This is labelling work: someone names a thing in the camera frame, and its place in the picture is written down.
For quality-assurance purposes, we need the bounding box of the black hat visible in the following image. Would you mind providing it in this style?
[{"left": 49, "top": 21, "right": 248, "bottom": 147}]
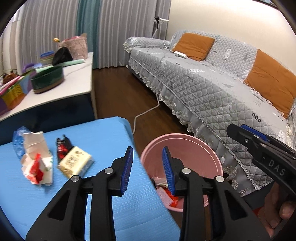
[{"left": 51, "top": 46, "right": 74, "bottom": 66}]

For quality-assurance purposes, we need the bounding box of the beige tissue pack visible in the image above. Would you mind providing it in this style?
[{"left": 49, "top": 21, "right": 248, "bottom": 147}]
[{"left": 57, "top": 146, "right": 95, "bottom": 179}]

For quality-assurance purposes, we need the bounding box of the person's right hand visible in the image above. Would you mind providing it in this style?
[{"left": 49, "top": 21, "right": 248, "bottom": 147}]
[{"left": 255, "top": 184, "right": 296, "bottom": 239}]

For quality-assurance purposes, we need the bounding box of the orange cushion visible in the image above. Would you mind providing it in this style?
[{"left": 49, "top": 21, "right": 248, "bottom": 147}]
[
  {"left": 244, "top": 49, "right": 296, "bottom": 118},
  {"left": 172, "top": 33, "right": 215, "bottom": 62}
]

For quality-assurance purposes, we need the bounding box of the white-topped coffee table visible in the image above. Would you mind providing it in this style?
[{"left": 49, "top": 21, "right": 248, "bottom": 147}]
[{"left": 0, "top": 52, "right": 97, "bottom": 144}]

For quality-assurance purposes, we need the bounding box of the white power cable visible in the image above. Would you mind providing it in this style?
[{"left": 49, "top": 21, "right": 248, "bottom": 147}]
[{"left": 132, "top": 39, "right": 176, "bottom": 135}]

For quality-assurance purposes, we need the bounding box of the mint green mat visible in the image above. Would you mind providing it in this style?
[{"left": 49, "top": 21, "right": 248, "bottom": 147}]
[{"left": 32, "top": 59, "right": 85, "bottom": 70}]

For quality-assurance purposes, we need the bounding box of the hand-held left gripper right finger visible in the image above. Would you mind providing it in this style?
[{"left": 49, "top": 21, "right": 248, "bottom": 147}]
[{"left": 162, "top": 146, "right": 271, "bottom": 241}]

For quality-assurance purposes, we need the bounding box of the red plastic bag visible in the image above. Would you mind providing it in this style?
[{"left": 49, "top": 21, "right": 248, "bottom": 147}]
[{"left": 170, "top": 192, "right": 180, "bottom": 208}]

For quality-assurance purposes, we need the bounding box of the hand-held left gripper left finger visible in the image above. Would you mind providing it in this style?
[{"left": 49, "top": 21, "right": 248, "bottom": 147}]
[{"left": 25, "top": 146, "right": 134, "bottom": 241}]

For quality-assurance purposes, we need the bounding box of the teal curtain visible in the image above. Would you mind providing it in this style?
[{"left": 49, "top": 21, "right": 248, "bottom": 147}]
[{"left": 76, "top": 0, "right": 102, "bottom": 70}]

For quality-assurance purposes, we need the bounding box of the white paper carton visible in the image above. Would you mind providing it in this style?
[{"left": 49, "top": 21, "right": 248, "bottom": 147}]
[{"left": 21, "top": 131, "right": 54, "bottom": 187}]

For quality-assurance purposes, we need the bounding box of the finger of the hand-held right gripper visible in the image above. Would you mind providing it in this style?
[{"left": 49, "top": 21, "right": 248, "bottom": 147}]
[
  {"left": 227, "top": 124, "right": 263, "bottom": 152},
  {"left": 240, "top": 124, "right": 296, "bottom": 156}
]

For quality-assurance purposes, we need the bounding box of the blue plastic bag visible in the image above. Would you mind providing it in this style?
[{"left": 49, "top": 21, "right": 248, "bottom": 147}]
[{"left": 13, "top": 126, "right": 29, "bottom": 160}]

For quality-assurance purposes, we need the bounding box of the brown wooden figurine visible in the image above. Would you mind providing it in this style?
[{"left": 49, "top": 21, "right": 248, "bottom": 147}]
[{"left": 2, "top": 72, "right": 18, "bottom": 85}]

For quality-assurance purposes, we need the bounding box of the black and red packet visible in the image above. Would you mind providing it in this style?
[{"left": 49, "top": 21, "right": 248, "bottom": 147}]
[{"left": 56, "top": 134, "right": 75, "bottom": 166}]

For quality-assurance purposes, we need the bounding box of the grey quilted sofa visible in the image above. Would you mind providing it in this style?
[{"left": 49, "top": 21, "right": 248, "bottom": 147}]
[{"left": 122, "top": 30, "right": 296, "bottom": 204}]

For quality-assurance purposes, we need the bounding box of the grey curtain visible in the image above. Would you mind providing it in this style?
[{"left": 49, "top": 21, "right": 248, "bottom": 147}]
[
  {"left": 92, "top": 0, "right": 171, "bottom": 70},
  {"left": 9, "top": 0, "right": 81, "bottom": 72}
]

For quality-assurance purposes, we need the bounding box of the pink plastic bin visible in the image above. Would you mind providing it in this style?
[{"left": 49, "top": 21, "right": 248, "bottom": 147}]
[{"left": 140, "top": 133, "right": 223, "bottom": 212}]

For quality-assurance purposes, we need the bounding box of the blue foam mat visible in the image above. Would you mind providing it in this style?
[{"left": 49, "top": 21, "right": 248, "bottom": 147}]
[{"left": 0, "top": 116, "right": 181, "bottom": 241}]

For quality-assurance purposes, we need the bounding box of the dark green round bowl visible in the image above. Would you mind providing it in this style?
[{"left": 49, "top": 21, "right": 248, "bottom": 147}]
[{"left": 31, "top": 65, "right": 65, "bottom": 94}]

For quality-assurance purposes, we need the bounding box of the stack of coloured bowls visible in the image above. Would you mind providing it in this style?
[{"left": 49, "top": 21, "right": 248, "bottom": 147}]
[{"left": 39, "top": 51, "right": 56, "bottom": 65}]

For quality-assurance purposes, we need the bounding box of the colourful tin box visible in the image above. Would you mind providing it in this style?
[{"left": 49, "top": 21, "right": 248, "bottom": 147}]
[{"left": 0, "top": 71, "right": 37, "bottom": 116}]

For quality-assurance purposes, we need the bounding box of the pink lace basket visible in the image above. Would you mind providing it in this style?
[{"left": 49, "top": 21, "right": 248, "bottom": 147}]
[{"left": 58, "top": 33, "right": 88, "bottom": 60}]

